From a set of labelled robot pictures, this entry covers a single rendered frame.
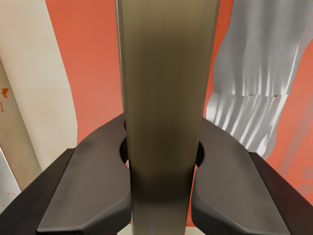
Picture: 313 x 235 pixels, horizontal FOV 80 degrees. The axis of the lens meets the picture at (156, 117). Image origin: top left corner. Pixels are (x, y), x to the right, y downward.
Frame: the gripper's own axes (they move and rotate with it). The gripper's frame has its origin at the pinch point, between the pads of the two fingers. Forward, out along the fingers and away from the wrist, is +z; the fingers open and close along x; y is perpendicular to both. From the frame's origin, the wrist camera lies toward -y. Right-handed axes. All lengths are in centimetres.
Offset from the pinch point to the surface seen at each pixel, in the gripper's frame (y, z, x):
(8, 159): 5.9, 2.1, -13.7
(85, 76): -1.1, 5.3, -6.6
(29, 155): 7.4, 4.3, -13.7
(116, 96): 0.8, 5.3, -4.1
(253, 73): -1.7, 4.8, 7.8
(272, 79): -1.3, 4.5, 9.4
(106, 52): -3.1, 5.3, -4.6
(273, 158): 7.7, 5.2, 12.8
